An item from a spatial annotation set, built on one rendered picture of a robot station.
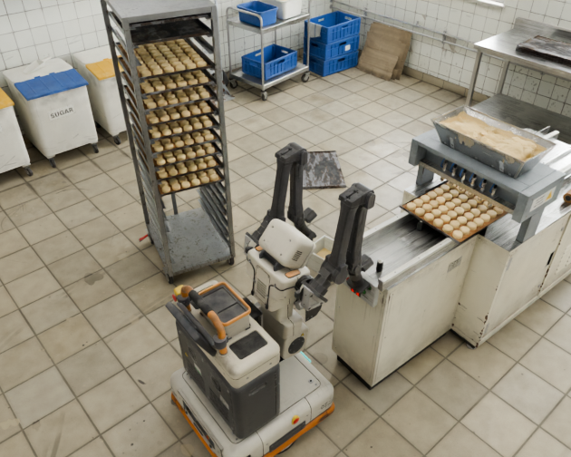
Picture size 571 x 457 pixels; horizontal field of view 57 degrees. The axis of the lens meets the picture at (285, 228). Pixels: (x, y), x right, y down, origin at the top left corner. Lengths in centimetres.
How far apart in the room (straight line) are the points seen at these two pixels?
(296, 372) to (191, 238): 147
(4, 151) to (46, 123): 42
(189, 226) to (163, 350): 106
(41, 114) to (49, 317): 200
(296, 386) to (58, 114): 336
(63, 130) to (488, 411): 408
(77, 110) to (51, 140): 36
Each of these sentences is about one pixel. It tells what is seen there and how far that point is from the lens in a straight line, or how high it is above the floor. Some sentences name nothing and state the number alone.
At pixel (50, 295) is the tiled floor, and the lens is 399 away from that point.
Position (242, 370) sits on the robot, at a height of 80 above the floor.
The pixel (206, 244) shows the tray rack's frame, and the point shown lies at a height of 15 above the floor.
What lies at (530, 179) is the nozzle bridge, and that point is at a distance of 287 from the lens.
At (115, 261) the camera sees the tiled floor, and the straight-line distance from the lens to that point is 410.
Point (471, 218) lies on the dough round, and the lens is 296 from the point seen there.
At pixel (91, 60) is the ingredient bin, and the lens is 551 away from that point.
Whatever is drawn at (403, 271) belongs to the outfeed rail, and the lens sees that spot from 257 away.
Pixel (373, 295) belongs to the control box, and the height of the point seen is 78.
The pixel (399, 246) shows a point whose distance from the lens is 279.
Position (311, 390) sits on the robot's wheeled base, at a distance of 283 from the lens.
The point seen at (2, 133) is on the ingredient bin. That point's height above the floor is 48.
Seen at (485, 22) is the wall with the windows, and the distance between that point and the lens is 637.
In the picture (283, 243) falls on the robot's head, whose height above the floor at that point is 113.
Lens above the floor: 260
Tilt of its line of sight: 38 degrees down
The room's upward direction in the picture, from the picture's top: straight up
